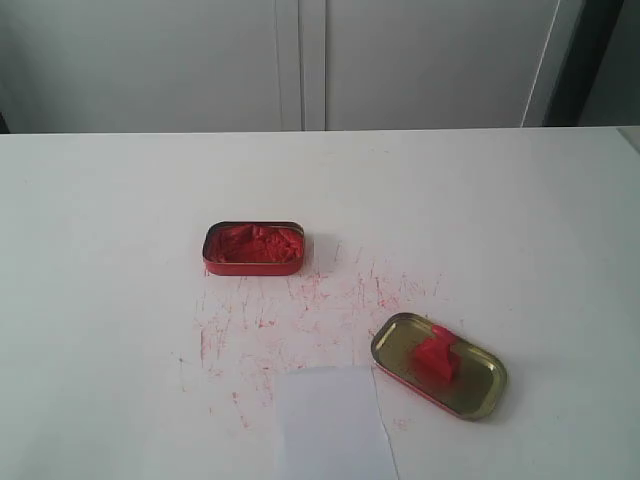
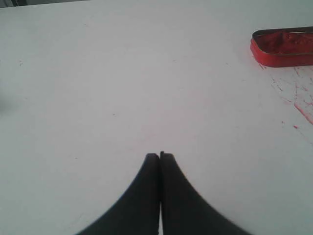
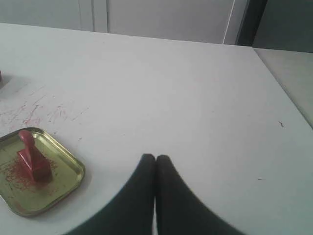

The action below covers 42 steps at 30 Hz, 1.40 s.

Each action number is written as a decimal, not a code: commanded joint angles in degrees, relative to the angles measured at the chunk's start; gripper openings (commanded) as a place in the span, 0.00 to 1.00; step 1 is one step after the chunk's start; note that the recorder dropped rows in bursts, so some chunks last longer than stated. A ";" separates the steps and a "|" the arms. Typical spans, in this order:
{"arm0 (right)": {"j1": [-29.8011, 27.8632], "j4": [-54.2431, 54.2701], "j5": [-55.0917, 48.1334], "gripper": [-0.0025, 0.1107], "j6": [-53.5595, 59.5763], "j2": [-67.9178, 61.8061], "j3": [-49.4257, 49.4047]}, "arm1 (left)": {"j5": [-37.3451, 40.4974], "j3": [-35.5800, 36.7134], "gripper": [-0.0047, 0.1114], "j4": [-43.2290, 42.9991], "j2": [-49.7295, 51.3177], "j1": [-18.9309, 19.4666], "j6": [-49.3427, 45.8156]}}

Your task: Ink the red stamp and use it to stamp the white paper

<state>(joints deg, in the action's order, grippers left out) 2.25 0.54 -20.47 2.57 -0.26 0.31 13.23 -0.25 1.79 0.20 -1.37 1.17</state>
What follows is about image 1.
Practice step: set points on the red plastic stamp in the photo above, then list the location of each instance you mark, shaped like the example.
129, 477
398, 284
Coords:
435, 355

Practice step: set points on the red ink paste tin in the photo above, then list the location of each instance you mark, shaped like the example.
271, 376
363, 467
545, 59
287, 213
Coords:
254, 248

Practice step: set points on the white paper sheet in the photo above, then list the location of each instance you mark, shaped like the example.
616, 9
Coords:
329, 426

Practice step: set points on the gold tin lid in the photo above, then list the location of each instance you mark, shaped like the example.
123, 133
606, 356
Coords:
477, 387

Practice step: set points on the white cabinet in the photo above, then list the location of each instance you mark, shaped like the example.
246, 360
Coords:
225, 66

